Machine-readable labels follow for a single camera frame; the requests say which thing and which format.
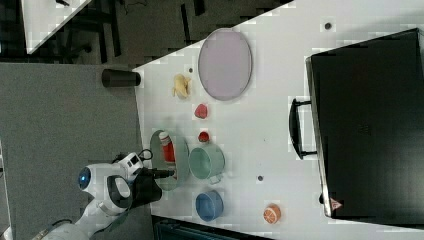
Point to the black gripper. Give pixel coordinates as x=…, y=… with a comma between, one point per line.
x=145, y=179

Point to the red ketchup bottle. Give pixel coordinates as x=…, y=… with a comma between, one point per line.
x=167, y=146

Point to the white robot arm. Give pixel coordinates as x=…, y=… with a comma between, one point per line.
x=115, y=189

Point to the green mug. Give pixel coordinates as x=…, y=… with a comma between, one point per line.
x=207, y=162

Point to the red tomato toy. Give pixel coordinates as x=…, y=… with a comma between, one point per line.
x=203, y=137

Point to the blue bowl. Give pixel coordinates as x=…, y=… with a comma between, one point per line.
x=209, y=205

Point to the red strawberry toy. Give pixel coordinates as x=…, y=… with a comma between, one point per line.
x=201, y=111

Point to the peeled banana toy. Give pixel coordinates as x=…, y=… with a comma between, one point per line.
x=180, y=87

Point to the orange slice toy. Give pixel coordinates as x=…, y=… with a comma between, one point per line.
x=272, y=214

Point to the lilac round plate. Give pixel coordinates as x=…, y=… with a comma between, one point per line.
x=225, y=64

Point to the black toaster oven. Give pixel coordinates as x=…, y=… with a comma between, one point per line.
x=367, y=102

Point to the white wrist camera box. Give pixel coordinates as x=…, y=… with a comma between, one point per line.
x=131, y=162

